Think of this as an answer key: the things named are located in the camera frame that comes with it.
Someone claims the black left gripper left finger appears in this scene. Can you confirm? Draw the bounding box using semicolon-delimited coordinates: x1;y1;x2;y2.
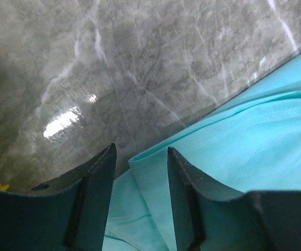
0;144;117;250

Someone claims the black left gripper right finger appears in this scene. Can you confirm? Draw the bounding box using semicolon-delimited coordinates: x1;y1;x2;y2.
168;147;301;250

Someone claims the mint green polo shirt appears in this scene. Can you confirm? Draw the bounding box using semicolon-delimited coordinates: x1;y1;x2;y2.
103;54;301;250

